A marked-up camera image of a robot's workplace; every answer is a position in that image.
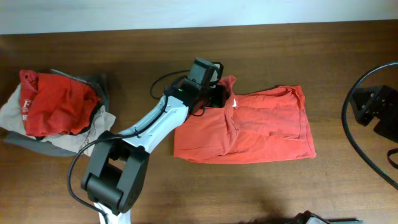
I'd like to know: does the orange soccer t-shirt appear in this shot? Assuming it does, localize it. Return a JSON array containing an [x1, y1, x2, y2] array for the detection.
[[174, 76, 317, 164]]

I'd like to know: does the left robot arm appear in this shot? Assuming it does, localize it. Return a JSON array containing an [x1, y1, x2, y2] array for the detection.
[[81, 58, 229, 223]]

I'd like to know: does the grey folded shirt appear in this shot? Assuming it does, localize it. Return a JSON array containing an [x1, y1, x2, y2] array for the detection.
[[3, 68, 110, 157]]

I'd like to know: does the red folded shirt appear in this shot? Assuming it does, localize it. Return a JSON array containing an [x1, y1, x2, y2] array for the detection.
[[19, 70, 101, 138]]

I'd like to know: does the beige folded shirt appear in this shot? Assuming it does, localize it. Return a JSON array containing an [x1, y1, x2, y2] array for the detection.
[[1, 85, 116, 157]]

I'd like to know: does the right black cable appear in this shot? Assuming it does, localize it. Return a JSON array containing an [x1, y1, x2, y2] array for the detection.
[[341, 61, 398, 190]]

